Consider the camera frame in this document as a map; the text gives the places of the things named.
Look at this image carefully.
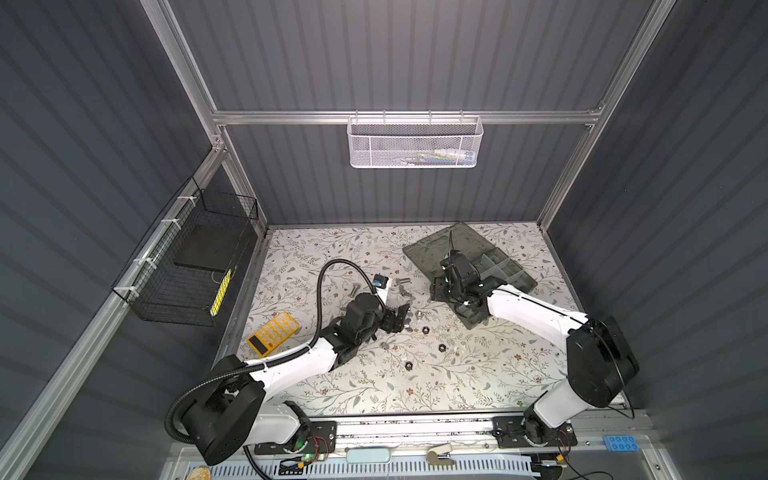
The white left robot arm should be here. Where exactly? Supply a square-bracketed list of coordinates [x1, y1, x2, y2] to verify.
[165, 293, 411, 466]

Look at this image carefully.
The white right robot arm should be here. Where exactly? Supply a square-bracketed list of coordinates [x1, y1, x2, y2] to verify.
[430, 249, 640, 446]

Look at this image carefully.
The clear green organizer box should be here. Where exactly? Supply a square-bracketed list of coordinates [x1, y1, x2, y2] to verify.
[403, 222, 538, 330]

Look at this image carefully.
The yellow calculator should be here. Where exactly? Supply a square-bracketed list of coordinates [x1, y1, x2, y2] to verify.
[246, 312, 299, 358]

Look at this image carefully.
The yellow marker in basket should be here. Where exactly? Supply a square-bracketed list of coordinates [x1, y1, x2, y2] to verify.
[209, 269, 233, 317]

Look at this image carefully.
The blue lego-like block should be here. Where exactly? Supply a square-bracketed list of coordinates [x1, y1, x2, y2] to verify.
[603, 435, 639, 453]

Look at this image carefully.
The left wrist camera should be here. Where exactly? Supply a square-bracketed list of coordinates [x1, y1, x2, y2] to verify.
[372, 274, 391, 304]

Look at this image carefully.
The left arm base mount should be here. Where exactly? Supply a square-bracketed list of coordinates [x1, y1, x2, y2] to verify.
[253, 421, 338, 455]

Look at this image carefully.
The white wire mesh basket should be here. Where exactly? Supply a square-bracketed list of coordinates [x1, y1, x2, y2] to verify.
[346, 114, 484, 169]

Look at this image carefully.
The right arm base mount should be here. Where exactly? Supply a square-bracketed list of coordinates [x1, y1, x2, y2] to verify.
[491, 414, 578, 448]

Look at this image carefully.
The black wire wall basket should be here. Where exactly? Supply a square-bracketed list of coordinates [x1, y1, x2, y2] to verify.
[113, 181, 260, 327]

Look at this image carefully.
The black corrugated cable hose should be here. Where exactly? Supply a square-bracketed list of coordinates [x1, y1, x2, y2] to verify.
[164, 258, 385, 445]

